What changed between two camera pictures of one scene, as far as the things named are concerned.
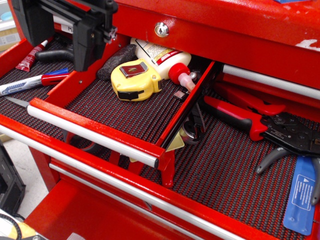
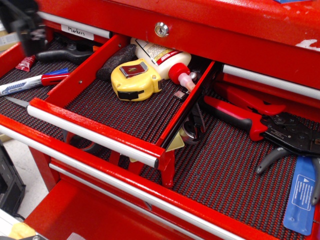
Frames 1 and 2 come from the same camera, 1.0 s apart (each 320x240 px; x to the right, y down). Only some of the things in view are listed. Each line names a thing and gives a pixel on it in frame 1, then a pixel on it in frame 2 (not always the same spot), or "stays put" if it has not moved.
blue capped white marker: [64, 70] stays put
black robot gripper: [36, 17] → [20, 15]
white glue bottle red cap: [171, 63] stays put
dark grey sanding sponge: [128, 52] stays put
